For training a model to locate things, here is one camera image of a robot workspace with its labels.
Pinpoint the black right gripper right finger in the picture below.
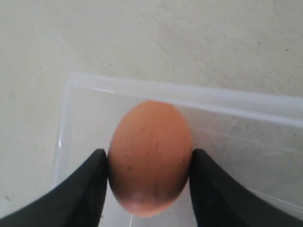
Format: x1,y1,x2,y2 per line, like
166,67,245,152
189,149,303,227

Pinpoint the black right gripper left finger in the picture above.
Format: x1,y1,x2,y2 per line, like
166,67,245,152
0,149,107,227

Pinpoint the clear plastic box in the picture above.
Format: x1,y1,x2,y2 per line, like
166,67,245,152
53,73,303,218

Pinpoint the brown egg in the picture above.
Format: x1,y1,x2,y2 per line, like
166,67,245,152
108,101,193,218

